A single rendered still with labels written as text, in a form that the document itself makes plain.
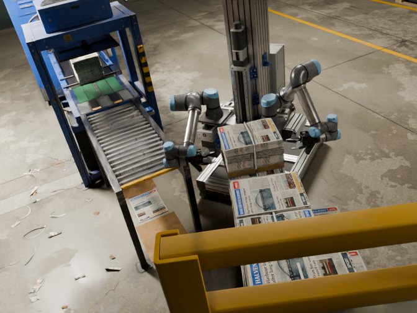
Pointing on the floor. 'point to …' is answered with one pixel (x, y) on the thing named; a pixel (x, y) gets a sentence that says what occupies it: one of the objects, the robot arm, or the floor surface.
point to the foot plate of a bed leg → (144, 267)
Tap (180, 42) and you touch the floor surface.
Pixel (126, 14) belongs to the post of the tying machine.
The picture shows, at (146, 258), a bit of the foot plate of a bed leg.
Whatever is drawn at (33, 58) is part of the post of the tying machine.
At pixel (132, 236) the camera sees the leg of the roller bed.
